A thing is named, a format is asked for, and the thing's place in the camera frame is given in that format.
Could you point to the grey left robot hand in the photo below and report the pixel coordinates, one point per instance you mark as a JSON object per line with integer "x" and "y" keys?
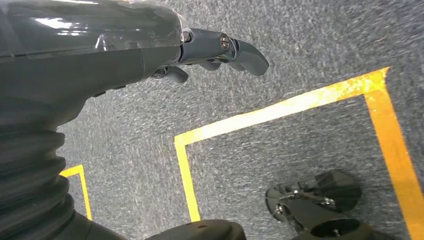
{"x": 66, "y": 49}

